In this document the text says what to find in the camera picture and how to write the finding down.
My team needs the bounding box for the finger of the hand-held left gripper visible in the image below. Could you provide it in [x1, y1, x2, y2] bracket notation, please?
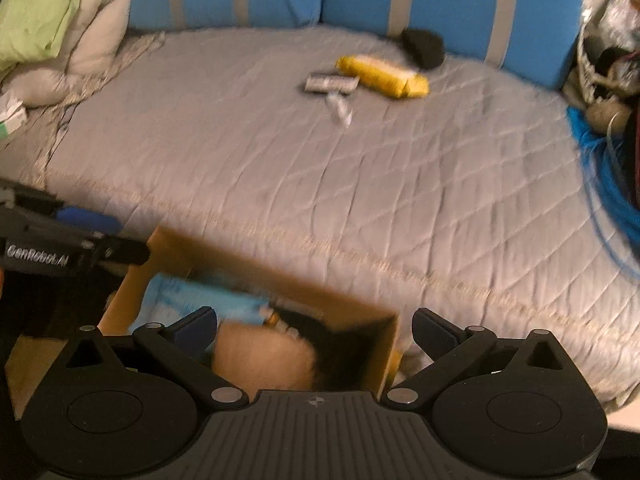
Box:
[82, 236, 152, 267]
[0, 177, 122, 234]

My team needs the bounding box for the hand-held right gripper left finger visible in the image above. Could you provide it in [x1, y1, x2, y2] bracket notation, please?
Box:
[49, 306, 250, 411]

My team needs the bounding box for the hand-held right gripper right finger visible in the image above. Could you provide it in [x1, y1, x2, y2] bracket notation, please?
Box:
[383, 308, 579, 409]

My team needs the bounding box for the blue tissue packet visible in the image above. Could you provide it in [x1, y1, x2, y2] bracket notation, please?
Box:
[131, 273, 275, 337]

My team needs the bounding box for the brown cardboard box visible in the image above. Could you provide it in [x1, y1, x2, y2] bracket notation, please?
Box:
[5, 226, 402, 422]

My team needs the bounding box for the tan drawstring pouch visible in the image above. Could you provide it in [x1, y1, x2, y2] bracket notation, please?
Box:
[211, 321, 322, 392]

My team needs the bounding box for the black soft pad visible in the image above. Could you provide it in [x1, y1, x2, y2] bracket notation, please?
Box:
[274, 309, 383, 392]

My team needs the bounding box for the green and white carton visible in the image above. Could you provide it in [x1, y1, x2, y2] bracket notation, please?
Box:
[0, 94, 29, 139]

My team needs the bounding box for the grey quilted bedspread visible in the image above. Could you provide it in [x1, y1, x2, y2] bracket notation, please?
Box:
[0, 27, 640, 407]

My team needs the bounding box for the beige padded comforter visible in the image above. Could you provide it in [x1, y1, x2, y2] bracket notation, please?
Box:
[0, 0, 137, 107]

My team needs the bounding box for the small white bottle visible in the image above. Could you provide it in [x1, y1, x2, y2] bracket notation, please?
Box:
[325, 92, 354, 126]

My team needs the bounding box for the yellow wipes packet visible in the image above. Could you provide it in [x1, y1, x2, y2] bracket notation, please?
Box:
[335, 55, 431, 100]

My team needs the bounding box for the small white carton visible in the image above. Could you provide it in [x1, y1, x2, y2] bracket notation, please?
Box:
[304, 72, 360, 95]

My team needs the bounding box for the beige twine ball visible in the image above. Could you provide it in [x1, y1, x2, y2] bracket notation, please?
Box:
[586, 99, 627, 132]

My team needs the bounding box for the black sponge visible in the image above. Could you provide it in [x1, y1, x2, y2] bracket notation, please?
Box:
[401, 27, 446, 69]

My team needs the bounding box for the blue cable bundle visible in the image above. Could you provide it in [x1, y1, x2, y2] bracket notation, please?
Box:
[567, 106, 640, 282]

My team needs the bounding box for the woven rope bag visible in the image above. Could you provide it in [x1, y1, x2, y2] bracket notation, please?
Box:
[562, 0, 640, 112]

